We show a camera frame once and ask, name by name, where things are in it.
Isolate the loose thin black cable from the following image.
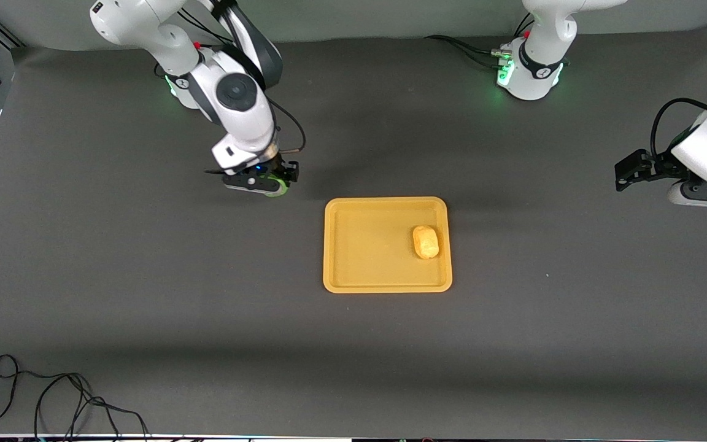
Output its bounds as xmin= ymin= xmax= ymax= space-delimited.
xmin=0 ymin=354 xmax=152 ymax=440

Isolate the black arm base cable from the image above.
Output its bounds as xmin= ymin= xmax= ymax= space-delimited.
xmin=176 ymin=7 xmax=235 ymax=47
xmin=424 ymin=34 xmax=509 ymax=69

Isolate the short black base cable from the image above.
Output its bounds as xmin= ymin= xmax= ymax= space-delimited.
xmin=513 ymin=11 xmax=536 ymax=39

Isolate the dark grey table mat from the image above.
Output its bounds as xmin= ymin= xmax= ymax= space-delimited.
xmin=0 ymin=25 xmax=707 ymax=439

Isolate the yellow potato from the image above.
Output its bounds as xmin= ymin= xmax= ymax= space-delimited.
xmin=412 ymin=225 xmax=441 ymax=260

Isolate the black left arm base cable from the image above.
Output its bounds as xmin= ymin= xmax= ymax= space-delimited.
xmin=424 ymin=34 xmax=509 ymax=69

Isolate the yellow plastic tray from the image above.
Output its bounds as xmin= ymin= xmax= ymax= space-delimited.
xmin=323 ymin=196 xmax=454 ymax=294

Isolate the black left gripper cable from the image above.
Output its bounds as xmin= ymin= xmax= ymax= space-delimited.
xmin=650 ymin=97 xmax=707 ymax=162

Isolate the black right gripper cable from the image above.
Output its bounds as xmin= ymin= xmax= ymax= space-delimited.
xmin=266 ymin=97 xmax=307 ymax=155

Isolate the black right arm base cable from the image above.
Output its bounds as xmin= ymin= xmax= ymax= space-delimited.
xmin=176 ymin=7 xmax=235 ymax=47

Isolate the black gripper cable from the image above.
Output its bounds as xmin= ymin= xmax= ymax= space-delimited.
xmin=266 ymin=97 xmax=307 ymax=155
xmin=650 ymin=97 xmax=707 ymax=162

